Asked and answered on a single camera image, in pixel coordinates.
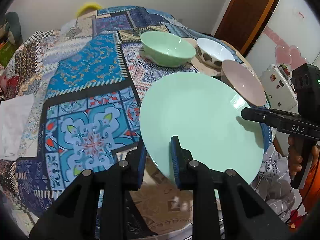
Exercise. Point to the patchwork patterned blanket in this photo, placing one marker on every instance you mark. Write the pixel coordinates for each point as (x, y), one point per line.
(88, 79)

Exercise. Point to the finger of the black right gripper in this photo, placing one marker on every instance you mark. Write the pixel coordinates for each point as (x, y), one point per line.
(270, 117)

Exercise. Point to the white bowl with dark spots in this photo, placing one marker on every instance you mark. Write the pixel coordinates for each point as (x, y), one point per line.
(212, 53)

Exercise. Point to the mint green plate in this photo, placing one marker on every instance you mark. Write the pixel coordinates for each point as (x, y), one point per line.
(205, 114)

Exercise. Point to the brown wooden door frame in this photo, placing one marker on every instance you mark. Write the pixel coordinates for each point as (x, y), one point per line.
(243, 22)

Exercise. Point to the white paper sheet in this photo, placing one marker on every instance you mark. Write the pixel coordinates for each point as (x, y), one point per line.
(14, 115)

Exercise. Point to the pink bowl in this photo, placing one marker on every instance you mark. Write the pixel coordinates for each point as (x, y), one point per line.
(243, 81)

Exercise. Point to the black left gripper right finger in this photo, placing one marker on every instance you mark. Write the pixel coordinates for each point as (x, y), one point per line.
(224, 205)

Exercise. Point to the white wardrobe with pink hearts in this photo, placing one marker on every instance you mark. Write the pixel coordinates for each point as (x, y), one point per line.
(292, 34)

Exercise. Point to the person's right hand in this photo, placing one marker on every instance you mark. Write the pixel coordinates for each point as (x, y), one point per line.
(295, 159)

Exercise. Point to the white suitcase with stickers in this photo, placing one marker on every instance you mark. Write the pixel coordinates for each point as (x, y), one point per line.
(278, 87)

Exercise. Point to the grey plush toy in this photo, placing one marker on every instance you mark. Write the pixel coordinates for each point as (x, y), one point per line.
(11, 28)

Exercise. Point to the mint green bowl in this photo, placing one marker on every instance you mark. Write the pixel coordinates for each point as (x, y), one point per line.
(166, 49)

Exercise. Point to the green box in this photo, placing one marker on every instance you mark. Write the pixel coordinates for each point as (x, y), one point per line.
(6, 52)

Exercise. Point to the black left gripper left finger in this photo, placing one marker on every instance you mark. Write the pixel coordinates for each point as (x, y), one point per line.
(98, 205)

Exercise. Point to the orange right sleeve forearm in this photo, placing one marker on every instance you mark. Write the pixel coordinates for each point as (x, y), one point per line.
(310, 191)

